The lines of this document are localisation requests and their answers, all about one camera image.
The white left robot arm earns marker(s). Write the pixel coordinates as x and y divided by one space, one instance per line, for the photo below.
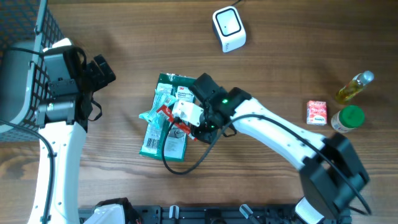
63 124

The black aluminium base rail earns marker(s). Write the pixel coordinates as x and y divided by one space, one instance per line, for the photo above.
158 214

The green lid jar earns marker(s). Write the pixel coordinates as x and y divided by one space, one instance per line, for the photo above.
348 119

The yellow Vim liquid bottle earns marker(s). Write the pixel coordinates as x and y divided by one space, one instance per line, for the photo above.
355 86

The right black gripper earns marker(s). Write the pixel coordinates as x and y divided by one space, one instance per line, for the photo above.
209 137

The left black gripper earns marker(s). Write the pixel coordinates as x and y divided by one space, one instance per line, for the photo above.
98 80

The grey plastic mesh basket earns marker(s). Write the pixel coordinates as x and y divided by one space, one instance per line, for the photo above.
27 29

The mint green sachet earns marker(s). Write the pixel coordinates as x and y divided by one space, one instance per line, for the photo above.
152 116

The red Nescafe stick sachet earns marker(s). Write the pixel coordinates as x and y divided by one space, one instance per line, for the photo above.
167 114

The white barcode scanner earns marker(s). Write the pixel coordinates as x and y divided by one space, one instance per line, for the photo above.
228 28

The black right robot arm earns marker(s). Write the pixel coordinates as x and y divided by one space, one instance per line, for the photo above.
330 170

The green snack packet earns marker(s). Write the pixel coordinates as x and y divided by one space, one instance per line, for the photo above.
170 89

